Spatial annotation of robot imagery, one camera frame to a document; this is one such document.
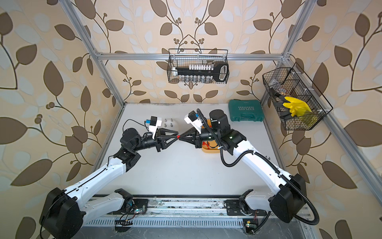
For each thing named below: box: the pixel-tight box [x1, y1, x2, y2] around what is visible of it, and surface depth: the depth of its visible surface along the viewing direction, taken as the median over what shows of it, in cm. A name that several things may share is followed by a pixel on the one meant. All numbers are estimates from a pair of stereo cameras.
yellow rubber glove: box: [282, 96, 313, 118], surface depth 68 cm
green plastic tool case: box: [228, 99, 265, 122], surface depth 114 cm
